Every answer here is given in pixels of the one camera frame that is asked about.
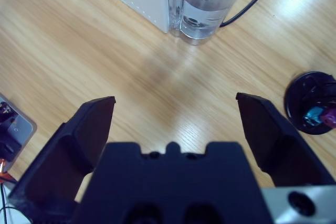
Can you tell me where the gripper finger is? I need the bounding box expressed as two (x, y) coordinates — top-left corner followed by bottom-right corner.
(7, 95), (117, 224)
(235, 92), (330, 188)

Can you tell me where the blue coffee capsule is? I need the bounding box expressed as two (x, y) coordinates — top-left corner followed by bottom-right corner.
(301, 106), (323, 127)

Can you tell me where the purple coffee capsule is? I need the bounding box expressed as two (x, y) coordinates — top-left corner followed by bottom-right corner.
(322, 108), (336, 129)

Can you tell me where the black capsule holder with rods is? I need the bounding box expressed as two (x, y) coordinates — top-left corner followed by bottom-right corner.
(285, 71), (336, 136)

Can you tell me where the clear water tank dark lid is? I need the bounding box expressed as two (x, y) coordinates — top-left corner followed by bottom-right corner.
(167, 0), (255, 47)

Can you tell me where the white mount block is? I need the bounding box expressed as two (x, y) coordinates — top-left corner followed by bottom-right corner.
(0, 92), (38, 173)

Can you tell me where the black power cable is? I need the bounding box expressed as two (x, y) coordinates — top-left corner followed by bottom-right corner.
(219, 0), (284, 28)

